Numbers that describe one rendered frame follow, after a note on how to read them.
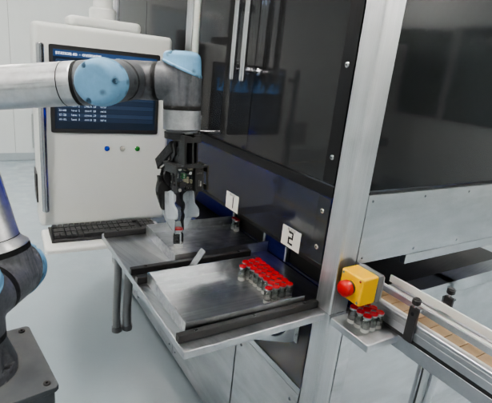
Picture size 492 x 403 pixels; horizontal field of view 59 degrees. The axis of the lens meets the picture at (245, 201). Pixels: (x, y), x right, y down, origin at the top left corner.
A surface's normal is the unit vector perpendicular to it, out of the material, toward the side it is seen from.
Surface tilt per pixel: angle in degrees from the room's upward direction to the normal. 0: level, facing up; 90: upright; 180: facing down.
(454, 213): 90
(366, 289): 90
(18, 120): 90
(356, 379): 90
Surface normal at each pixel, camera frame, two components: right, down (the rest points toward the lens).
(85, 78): -0.07, 0.29
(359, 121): -0.85, 0.07
